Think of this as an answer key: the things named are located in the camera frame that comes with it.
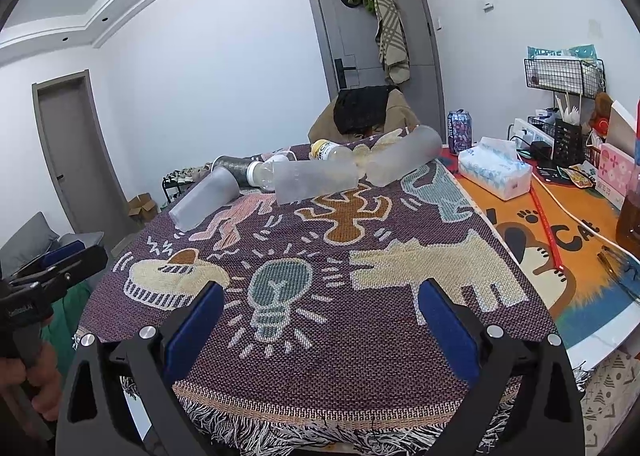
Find black utensil holder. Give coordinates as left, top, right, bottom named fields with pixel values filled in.
left=552, top=119, right=585, bottom=168

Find plaid scarf on door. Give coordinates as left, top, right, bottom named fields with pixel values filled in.
left=372, top=0, right=411, bottom=85

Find purple patterned woven blanket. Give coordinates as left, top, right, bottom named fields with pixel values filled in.
left=78, top=161, right=570, bottom=455

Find eyeglasses on mat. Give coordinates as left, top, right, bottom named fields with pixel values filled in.
left=597, top=246, right=639, bottom=303

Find white cable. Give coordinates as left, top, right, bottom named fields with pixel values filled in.
left=506, top=135, right=640, bottom=259

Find brown plush toy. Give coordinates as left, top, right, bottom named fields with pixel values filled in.
left=589, top=91, right=613, bottom=138

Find grey door with handle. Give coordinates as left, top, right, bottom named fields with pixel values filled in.
left=309, top=0, right=446, bottom=137

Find dark patterned paper cup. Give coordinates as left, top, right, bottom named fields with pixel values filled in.
left=213, top=155, right=262, bottom=187

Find clear plastic jar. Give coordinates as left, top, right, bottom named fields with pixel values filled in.
left=246, top=155, right=288, bottom=192

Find purple drink can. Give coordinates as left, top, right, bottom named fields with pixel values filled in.
left=447, top=109, right=473, bottom=155

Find pink floral box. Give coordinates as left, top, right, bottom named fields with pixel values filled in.
left=596, top=143, right=634, bottom=197

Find red ribbon strip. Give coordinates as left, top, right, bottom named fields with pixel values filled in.
left=529, top=178, right=566, bottom=273

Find amber liquid plastic bottle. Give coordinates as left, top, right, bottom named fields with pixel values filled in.
left=616, top=191, right=640, bottom=258

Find orange cat print mat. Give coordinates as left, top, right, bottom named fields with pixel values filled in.
left=440, top=151, right=639, bottom=361

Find frosted cup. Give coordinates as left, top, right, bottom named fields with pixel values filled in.
left=169, top=167, right=240, bottom=232
left=273, top=161, right=359, bottom=205
left=366, top=125, right=442, bottom=187

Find person's left hand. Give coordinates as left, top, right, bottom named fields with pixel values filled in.
left=0, top=340, right=62, bottom=421

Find cardboard box on floor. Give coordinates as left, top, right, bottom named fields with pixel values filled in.
left=128, top=193, right=158, bottom=225

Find black wire wall basket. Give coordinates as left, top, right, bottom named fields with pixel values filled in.
left=523, top=56, right=606, bottom=99

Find black garment on chair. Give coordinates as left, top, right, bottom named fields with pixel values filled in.
left=333, top=85, right=394, bottom=135

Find yellow cap plastic bottle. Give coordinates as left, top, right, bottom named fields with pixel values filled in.
left=309, top=139, right=370, bottom=166

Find chair with tan coat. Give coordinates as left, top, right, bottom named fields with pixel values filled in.
left=308, top=86, right=420, bottom=143

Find white power strip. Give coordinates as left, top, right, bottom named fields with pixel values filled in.
left=510, top=118, right=554, bottom=147

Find black shoe rack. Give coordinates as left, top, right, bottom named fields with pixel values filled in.
left=160, top=163, right=213, bottom=208

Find white blue tissue pack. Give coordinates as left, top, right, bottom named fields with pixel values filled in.
left=458, top=137, right=532, bottom=202

